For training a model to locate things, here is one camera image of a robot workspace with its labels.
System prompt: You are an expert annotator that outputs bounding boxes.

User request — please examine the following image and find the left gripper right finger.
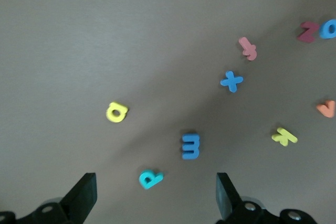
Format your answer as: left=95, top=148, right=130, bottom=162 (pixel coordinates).
left=215, top=172, right=319, bottom=224

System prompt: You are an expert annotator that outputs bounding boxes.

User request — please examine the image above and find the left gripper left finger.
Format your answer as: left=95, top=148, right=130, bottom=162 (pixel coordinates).
left=0, top=172, right=98, bottom=224

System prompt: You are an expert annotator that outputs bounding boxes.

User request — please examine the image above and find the blue foam letter m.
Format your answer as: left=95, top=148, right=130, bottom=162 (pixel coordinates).
left=181, top=133, right=202, bottom=161

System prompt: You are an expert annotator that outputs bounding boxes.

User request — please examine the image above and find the teal foam letter p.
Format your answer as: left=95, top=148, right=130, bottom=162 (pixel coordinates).
left=138, top=169, right=164, bottom=190

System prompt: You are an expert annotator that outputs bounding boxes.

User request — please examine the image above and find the yellow foam letter d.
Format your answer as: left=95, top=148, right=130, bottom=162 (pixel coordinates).
left=105, top=101, right=130, bottom=124

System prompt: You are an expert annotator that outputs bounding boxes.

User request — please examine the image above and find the yellow foam letter k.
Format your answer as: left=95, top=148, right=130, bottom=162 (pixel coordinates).
left=271, top=127, right=299, bottom=147

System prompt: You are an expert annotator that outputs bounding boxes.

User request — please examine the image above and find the blue foam letter x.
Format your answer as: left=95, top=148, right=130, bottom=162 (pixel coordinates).
left=219, top=70, right=244, bottom=94

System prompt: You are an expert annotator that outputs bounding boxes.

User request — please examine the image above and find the orange foam letter v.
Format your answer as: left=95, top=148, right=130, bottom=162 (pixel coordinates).
left=316, top=100, right=336, bottom=119

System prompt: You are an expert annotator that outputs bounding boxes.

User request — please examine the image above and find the pink foam letter f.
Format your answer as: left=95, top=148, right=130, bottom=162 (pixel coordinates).
left=238, top=37, right=258, bottom=62

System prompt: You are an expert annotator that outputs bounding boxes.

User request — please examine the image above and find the brown table cover sheet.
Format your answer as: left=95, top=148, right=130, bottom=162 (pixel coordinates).
left=0, top=0, right=336, bottom=224

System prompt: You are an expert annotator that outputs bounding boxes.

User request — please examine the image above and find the maroon foam letter z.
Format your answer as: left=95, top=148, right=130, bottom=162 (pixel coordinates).
left=296, top=21, right=320, bottom=43

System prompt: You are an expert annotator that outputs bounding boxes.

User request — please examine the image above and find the blue foam letter o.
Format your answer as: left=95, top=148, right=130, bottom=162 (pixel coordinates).
left=319, top=19, right=336, bottom=40

